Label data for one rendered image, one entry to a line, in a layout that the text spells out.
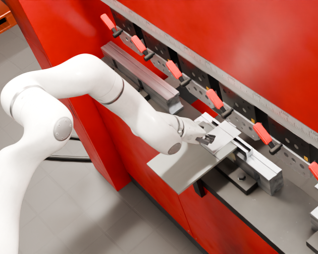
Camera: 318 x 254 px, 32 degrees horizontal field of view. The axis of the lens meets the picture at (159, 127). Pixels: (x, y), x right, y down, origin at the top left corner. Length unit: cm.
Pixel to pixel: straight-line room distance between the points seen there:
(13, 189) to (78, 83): 30
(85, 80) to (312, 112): 55
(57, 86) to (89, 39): 115
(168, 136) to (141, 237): 146
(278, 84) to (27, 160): 63
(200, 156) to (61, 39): 88
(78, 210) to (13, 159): 187
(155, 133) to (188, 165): 36
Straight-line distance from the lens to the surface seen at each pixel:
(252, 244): 201
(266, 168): 186
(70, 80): 135
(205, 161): 187
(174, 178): 185
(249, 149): 188
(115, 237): 300
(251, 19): 130
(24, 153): 131
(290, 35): 121
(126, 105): 148
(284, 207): 188
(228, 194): 193
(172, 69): 176
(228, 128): 194
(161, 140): 155
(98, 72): 137
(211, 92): 163
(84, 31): 247
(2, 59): 442
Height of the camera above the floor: 247
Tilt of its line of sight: 47 degrees down
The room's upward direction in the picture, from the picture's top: 20 degrees counter-clockwise
